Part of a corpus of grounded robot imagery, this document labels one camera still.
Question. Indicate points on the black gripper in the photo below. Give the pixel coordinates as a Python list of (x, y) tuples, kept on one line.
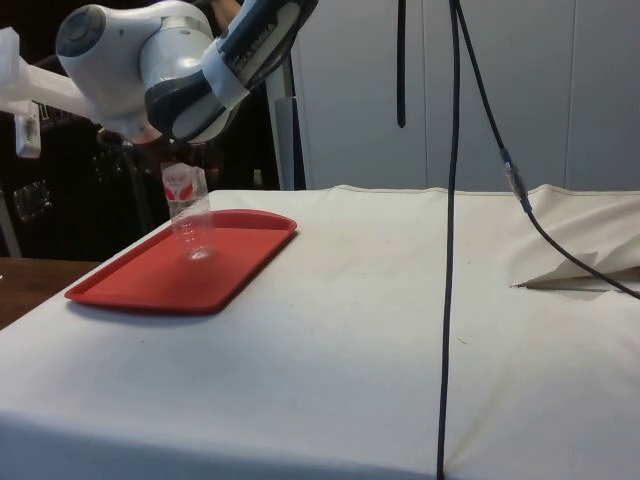
[(116, 139)]

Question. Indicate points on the clear plastic bottle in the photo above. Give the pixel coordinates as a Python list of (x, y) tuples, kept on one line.
[(190, 215)]

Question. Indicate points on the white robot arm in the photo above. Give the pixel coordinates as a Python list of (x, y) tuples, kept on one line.
[(165, 55)]

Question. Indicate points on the red tray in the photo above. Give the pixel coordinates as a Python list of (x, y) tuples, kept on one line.
[(165, 285)]

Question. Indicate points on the pale lockers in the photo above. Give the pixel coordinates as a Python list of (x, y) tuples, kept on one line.
[(500, 90)]

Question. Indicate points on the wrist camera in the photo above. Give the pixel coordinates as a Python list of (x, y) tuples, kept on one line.
[(45, 82)]

